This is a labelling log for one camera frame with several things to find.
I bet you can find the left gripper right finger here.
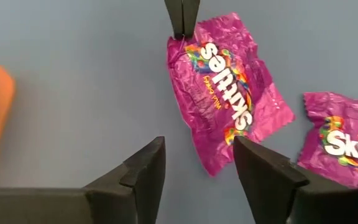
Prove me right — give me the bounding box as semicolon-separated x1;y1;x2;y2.
232;136;358;224

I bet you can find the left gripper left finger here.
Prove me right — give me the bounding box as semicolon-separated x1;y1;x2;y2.
0;136;167;224

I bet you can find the purple Skittles candy packet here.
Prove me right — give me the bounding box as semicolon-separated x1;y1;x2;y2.
165;12;296;177
296;91;358;190

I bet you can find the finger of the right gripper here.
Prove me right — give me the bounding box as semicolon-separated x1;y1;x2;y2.
163;0;183;40
182;0;201;38

